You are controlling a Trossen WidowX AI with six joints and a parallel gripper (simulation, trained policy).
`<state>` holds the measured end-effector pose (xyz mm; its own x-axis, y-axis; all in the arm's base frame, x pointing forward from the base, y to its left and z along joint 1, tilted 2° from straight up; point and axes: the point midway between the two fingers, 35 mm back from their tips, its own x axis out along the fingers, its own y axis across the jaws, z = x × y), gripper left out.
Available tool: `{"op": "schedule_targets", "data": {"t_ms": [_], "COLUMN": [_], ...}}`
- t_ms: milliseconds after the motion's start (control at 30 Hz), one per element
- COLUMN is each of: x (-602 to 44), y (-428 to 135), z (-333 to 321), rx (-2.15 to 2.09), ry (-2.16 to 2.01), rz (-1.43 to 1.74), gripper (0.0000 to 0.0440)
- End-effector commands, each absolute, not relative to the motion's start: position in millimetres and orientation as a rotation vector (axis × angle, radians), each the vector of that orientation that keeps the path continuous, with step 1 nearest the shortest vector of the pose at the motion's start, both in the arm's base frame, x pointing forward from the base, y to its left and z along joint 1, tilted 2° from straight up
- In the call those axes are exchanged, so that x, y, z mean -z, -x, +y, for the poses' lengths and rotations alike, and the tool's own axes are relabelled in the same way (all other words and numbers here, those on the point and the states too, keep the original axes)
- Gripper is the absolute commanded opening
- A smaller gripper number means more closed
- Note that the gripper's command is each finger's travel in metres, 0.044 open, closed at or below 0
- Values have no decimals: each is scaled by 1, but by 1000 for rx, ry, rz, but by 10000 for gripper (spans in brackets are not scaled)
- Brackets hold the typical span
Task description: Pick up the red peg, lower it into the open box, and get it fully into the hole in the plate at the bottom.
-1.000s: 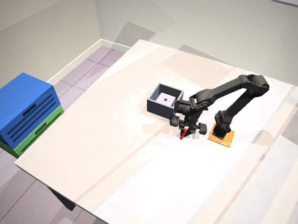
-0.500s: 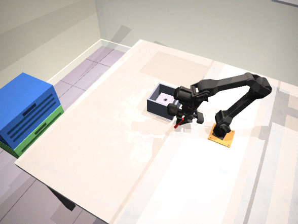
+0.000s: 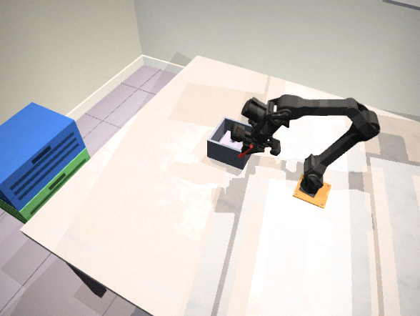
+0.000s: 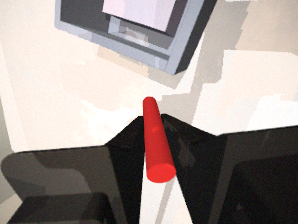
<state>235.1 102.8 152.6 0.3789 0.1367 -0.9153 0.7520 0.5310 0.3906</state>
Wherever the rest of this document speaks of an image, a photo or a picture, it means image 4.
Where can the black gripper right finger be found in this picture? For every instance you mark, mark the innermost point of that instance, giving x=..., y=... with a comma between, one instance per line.
x=204, y=162

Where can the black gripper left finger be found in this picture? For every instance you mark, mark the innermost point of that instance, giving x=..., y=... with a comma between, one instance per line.
x=114, y=168

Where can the red peg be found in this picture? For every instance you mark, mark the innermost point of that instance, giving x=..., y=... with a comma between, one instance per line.
x=160, y=167

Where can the grey open box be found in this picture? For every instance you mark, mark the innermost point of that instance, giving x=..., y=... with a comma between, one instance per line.
x=86, y=19

